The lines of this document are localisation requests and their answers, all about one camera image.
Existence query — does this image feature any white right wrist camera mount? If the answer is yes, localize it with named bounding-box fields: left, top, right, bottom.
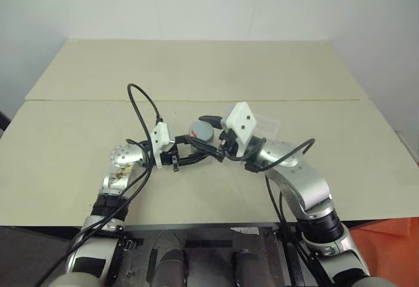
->
left=222, top=102, right=258, bottom=161

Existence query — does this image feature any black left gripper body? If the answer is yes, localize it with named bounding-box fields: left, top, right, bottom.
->
left=159, top=135, right=185, bottom=173

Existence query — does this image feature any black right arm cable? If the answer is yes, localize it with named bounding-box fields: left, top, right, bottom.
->
left=225, top=138, right=328, bottom=287

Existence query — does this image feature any dark chair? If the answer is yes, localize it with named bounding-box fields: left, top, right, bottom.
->
left=0, top=111, right=11, bottom=134

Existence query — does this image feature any clear plastic box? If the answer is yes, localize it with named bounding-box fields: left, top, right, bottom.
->
left=251, top=112, right=283, bottom=141

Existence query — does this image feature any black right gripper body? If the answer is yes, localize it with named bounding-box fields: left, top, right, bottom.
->
left=216, top=128, right=242, bottom=162

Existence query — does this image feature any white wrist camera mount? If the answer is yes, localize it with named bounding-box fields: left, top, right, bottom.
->
left=151, top=122, right=172, bottom=170
left=222, top=102, right=258, bottom=161

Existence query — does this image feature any dark rounded shape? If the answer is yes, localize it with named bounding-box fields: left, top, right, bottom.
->
left=153, top=229, right=188, bottom=287
left=232, top=248, right=260, bottom=287

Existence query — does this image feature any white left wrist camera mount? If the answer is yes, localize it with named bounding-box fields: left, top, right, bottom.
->
left=151, top=122, right=172, bottom=170

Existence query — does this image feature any orange cloth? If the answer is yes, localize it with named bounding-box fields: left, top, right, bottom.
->
left=350, top=216, right=419, bottom=282

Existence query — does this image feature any grey metal base plate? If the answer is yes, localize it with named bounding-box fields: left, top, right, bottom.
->
left=116, top=223, right=295, bottom=287

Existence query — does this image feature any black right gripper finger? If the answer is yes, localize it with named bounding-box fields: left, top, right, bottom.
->
left=188, top=138, right=224, bottom=163
left=198, top=114, right=225, bottom=130

